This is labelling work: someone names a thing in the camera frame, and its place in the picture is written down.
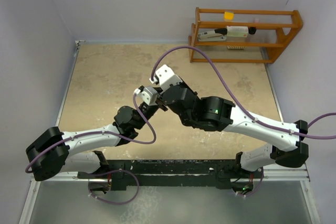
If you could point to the yellow sticky block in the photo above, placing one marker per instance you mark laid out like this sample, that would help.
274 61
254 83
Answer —
228 16

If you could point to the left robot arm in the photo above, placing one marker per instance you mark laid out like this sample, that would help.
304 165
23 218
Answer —
48 154

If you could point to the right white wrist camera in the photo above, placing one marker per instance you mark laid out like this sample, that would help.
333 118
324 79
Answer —
165 77

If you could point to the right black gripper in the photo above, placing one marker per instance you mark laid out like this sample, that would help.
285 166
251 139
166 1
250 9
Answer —
180 84

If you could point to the white stapler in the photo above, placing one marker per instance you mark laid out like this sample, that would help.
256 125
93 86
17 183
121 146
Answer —
215 35

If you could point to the black round object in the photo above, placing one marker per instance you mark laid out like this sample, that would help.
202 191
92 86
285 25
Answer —
252 30

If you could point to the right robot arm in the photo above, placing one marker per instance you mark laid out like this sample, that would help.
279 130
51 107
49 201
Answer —
282 146

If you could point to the wooden shelf rack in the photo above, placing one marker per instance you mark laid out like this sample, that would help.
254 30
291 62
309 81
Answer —
268 30

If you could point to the white green box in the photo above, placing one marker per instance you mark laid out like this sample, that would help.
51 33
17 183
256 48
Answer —
237 31

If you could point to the staples strip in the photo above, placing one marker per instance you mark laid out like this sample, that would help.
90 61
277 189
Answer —
236 47

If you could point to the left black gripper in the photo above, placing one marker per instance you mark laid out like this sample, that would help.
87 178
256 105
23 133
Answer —
157 106

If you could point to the black base frame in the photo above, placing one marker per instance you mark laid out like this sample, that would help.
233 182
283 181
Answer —
218 173

